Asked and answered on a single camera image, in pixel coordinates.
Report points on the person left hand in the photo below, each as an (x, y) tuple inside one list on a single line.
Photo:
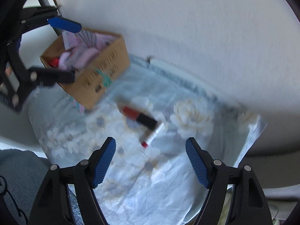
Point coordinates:
[(8, 73)]

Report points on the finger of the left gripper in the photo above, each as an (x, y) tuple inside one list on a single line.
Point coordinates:
[(35, 17), (33, 77)]

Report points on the red snack box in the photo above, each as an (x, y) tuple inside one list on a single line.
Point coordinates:
[(54, 62)]

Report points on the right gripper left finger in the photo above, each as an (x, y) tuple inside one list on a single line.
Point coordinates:
[(87, 175)]

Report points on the cardboard box pink lining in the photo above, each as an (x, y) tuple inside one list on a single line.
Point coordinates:
[(91, 82)]

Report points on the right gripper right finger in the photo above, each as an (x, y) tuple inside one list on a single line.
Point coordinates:
[(212, 174)]

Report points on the small red white stick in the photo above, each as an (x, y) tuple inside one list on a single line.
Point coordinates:
[(150, 138)]

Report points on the floral light blue cloth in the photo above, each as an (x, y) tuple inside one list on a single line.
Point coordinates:
[(157, 184)]

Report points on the red lip gloss bottle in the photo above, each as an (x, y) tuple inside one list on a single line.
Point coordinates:
[(139, 117)]

